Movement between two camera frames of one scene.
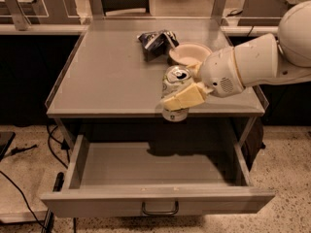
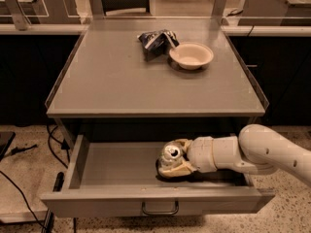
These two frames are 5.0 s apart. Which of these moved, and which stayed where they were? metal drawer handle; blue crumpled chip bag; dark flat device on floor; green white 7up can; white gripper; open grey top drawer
Moved: white gripper; green white 7up can
Stayed: blue crumpled chip bag; metal drawer handle; open grey top drawer; dark flat device on floor
